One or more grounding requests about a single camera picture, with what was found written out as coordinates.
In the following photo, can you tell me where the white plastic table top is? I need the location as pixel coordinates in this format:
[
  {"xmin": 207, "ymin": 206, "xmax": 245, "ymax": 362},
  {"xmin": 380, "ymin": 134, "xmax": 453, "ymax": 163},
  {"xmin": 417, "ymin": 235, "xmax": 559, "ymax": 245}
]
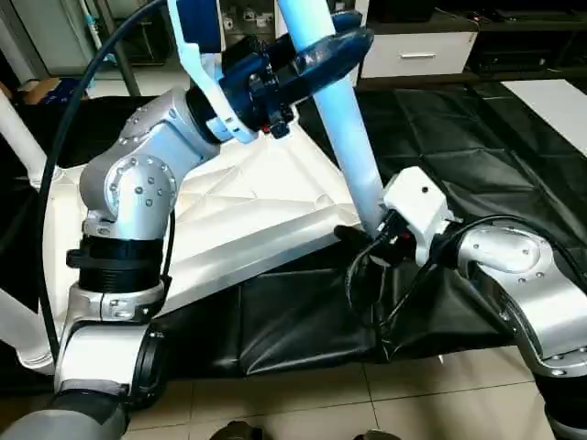
[{"xmin": 37, "ymin": 128, "xmax": 366, "ymax": 317}]

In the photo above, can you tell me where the white glass-door cabinet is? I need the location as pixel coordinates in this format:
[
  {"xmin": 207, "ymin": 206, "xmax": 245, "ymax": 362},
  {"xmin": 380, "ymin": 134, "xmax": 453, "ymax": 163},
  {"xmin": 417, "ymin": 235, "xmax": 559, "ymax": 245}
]
[{"xmin": 218, "ymin": 0, "xmax": 370, "ymax": 56}]

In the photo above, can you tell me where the white drawer unit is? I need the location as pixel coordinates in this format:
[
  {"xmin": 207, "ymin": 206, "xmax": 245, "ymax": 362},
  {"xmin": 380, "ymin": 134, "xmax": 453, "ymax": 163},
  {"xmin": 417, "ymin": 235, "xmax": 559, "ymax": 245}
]
[{"xmin": 360, "ymin": 32, "xmax": 478, "ymax": 80}]

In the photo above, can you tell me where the black mat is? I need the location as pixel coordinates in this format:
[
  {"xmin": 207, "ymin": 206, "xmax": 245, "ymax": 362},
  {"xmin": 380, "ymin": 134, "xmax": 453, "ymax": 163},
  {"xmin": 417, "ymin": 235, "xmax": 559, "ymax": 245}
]
[{"xmin": 0, "ymin": 81, "xmax": 587, "ymax": 379}]

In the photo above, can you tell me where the dark metal stand pole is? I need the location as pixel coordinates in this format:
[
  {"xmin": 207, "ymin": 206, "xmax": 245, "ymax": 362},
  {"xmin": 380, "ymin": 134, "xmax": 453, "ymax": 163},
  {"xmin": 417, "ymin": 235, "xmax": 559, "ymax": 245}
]
[{"xmin": 96, "ymin": 0, "xmax": 143, "ymax": 97}]

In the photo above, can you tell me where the teal and white pole tool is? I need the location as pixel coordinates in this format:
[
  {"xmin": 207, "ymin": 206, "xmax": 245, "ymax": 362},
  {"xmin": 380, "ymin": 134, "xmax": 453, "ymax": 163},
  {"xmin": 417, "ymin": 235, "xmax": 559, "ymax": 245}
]
[{"xmin": 81, "ymin": 0, "xmax": 104, "ymax": 51}]

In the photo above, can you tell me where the white flat panel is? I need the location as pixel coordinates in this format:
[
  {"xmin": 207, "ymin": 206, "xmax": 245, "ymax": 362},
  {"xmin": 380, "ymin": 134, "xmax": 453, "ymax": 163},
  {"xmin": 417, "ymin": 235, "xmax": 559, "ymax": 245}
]
[{"xmin": 500, "ymin": 78, "xmax": 587, "ymax": 157}]

